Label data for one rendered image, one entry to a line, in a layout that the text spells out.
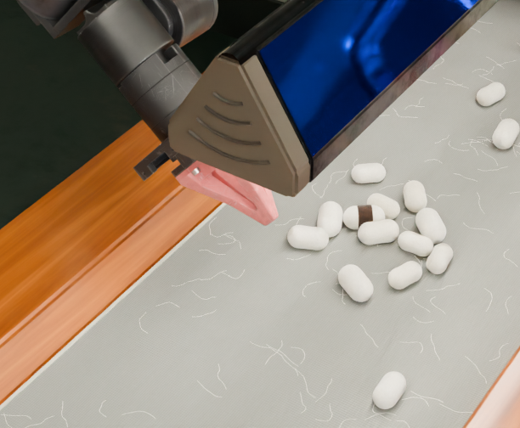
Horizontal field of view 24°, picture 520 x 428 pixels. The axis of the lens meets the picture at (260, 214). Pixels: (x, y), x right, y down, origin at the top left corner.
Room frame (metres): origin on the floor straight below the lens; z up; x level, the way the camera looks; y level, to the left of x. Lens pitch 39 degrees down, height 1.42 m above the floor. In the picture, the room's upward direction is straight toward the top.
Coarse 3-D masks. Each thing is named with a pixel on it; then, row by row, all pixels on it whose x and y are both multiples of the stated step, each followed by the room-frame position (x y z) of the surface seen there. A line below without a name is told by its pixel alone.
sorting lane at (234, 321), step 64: (512, 0) 1.23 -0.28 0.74; (448, 64) 1.09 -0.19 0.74; (512, 64) 1.09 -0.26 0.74; (384, 128) 0.98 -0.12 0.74; (448, 128) 0.98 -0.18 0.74; (320, 192) 0.88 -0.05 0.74; (384, 192) 0.88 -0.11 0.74; (448, 192) 0.88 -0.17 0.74; (512, 192) 0.88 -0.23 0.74; (192, 256) 0.79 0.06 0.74; (256, 256) 0.79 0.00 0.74; (320, 256) 0.79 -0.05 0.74; (384, 256) 0.79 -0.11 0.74; (512, 256) 0.79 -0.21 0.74; (128, 320) 0.71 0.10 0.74; (192, 320) 0.71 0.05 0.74; (256, 320) 0.71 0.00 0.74; (320, 320) 0.71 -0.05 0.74; (384, 320) 0.71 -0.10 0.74; (448, 320) 0.71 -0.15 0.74; (512, 320) 0.71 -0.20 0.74; (64, 384) 0.64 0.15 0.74; (128, 384) 0.64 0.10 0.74; (192, 384) 0.64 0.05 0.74; (256, 384) 0.64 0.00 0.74; (320, 384) 0.64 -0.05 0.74; (448, 384) 0.64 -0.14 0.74
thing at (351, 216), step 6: (348, 210) 0.83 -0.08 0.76; (354, 210) 0.83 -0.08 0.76; (372, 210) 0.83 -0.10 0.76; (378, 210) 0.83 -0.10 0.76; (348, 216) 0.82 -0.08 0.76; (354, 216) 0.82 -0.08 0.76; (378, 216) 0.82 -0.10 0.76; (384, 216) 0.83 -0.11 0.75; (348, 222) 0.82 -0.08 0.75; (354, 222) 0.82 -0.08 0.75; (354, 228) 0.82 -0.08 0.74
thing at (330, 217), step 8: (320, 208) 0.83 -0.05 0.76; (328, 208) 0.83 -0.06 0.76; (336, 208) 0.83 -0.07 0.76; (320, 216) 0.82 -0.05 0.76; (328, 216) 0.82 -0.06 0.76; (336, 216) 0.82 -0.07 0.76; (320, 224) 0.81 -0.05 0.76; (328, 224) 0.81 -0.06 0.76; (336, 224) 0.81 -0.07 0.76; (328, 232) 0.81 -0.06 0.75; (336, 232) 0.81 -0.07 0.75
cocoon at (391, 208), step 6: (372, 198) 0.85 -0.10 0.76; (378, 198) 0.85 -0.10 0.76; (384, 198) 0.85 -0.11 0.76; (372, 204) 0.84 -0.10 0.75; (378, 204) 0.84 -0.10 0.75; (384, 204) 0.84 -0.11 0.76; (390, 204) 0.84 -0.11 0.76; (396, 204) 0.84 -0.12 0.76; (384, 210) 0.84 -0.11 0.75; (390, 210) 0.83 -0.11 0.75; (396, 210) 0.84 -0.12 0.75; (390, 216) 0.83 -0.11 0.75; (396, 216) 0.83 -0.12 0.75
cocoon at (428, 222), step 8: (424, 208) 0.83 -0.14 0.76; (416, 216) 0.83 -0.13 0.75; (424, 216) 0.82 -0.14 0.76; (432, 216) 0.82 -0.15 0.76; (416, 224) 0.82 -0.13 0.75; (424, 224) 0.81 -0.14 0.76; (432, 224) 0.81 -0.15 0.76; (440, 224) 0.81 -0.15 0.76; (424, 232) 0.80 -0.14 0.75; (432, 232) 0.80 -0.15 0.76; (440, 232) 0.80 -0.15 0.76; (432, 240) 0.80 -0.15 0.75; (440, 240) 0.80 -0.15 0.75
